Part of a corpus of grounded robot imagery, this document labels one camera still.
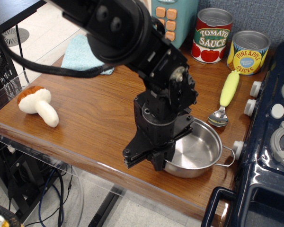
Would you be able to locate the dark blue toy stove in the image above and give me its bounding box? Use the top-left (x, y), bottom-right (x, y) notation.
top-left (202, 42), bottom-right (284, 227)

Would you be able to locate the pineapple slices can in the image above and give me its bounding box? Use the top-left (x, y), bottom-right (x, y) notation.
top-left (227, 30), bottom-right (270, 75)

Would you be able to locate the blue floor cable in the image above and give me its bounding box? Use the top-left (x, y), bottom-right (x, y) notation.
top-left (38, 169), bottom-right (64, 227)

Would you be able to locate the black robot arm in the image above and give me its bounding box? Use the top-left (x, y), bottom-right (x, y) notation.
top-left (53, 0), bottom-right (198, 171)

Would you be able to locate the light blue folded towel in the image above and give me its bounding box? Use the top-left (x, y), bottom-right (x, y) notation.
top-left (61, 35), bottom-right (104, 71)

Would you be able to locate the spoon with yellow handle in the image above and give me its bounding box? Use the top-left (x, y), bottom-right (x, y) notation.
top-left (208, 70), bottom-right (241, 127)

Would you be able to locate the black floor cable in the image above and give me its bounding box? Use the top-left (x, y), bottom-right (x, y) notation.
top-left (23, 165), bottom-right (73, 227)

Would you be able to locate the teal toy microwave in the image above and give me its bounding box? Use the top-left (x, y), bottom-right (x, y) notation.
top-left (142, 0), bottom-right (199, 48)

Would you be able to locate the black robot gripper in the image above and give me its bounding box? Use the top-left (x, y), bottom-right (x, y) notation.
top-left (123, 68), bottom-right (198, 171)

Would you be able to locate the tomato sauce can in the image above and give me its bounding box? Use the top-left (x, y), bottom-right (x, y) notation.
top-left (191, 8), bottom-right (234, 63)

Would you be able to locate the small stainless steel pot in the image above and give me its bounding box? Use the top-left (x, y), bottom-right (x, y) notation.
top-left (164, 118), bottom-right (235, 178)

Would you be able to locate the plush mushroom toy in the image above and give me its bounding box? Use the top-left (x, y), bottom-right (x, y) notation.
top-left (17, 86), bottom-right (59, 128)

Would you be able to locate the round floor vent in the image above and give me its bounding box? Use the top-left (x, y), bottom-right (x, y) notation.
top-left (2, 27), bottom-right (29, 47)

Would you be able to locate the black desk at left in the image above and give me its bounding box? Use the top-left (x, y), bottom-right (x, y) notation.
top-left (0, 0), bottom-right (46, 32)

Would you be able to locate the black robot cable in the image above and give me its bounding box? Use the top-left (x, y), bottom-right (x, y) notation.
top-left (0, 0), bottom-right (114, 79)

